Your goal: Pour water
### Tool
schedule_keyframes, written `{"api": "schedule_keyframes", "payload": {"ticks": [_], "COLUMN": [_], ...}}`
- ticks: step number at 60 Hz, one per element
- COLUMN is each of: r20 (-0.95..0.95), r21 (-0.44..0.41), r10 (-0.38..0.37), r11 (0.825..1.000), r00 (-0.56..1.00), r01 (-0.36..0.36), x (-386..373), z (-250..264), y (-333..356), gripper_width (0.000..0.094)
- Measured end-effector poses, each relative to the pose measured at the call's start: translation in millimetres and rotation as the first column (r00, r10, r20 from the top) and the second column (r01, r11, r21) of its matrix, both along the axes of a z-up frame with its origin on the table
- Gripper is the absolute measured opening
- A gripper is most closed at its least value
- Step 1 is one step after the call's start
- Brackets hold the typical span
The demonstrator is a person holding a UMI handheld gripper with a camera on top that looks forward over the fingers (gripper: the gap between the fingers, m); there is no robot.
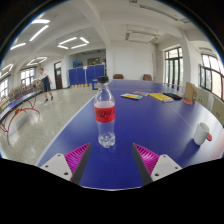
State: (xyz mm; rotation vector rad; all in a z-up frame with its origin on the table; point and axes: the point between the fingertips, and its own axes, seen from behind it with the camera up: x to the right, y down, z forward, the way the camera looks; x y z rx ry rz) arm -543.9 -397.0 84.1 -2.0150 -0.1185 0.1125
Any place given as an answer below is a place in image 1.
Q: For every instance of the low bookshelf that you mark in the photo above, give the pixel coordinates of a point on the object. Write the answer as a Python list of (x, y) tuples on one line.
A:
[(18, 91)]

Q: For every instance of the brown chair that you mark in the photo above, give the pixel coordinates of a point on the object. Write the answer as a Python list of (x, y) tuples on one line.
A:
[(118, 76), (147, 77)]

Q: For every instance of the dark door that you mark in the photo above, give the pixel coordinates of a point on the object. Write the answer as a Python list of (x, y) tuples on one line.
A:
[(58, 76)]

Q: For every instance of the person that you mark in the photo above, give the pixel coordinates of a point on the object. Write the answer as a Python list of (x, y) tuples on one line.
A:
[(45, 81)]

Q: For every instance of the red table tennis paddle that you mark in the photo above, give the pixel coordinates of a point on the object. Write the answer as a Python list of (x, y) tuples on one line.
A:
[(187, 101)]

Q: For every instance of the blue red-legged tennis table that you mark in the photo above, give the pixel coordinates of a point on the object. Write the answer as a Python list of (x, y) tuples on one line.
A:
[(20, 100)]

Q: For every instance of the yellow book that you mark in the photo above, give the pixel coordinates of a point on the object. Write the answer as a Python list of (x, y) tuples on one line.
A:
[(160, 97)]

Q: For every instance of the black flat case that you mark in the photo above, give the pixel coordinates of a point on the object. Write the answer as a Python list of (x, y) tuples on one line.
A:
[(173, 96)]

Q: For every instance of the ceiling strip lights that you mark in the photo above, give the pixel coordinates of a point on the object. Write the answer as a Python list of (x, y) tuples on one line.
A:
[(40, 21)]

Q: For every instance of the white cup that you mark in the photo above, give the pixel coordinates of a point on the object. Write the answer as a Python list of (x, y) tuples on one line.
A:
[(201, 133)]

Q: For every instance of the yellow and blue booklet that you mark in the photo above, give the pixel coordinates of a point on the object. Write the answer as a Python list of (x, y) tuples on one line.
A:
[(131, 96)]

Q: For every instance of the brown cardboard box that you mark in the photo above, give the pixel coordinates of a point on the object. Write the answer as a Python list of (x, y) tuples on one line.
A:
[(190, 91)]

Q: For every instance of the flat round red coaster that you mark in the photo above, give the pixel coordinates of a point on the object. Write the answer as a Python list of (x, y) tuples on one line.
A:
[(209, 137)]

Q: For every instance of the wide black-framed window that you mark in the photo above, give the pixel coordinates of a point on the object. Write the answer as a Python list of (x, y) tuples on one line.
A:
[(211, 75)]

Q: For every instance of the tall black-framed window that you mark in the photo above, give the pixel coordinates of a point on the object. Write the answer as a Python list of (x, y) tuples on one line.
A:
[(173, 68)]

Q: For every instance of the blue partition boards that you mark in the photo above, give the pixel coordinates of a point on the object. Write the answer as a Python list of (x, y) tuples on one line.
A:
[(81, 75)]

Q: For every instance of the beige cabinet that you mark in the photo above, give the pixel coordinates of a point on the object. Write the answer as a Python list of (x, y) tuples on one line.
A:
[(203, 96), (218, 110)]

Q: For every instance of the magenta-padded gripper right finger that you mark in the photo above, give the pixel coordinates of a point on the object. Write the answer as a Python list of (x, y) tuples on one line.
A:
[(148, 158)]

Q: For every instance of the clear red-labelled drink bottle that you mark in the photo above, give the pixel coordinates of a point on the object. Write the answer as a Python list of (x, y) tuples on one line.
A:
[(104, 115)]

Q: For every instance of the low white ball bin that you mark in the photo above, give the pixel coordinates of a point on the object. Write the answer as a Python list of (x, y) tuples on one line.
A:
[(80, 85)]

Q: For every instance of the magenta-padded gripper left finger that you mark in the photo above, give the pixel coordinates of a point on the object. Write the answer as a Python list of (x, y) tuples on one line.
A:
[(77, 156)]

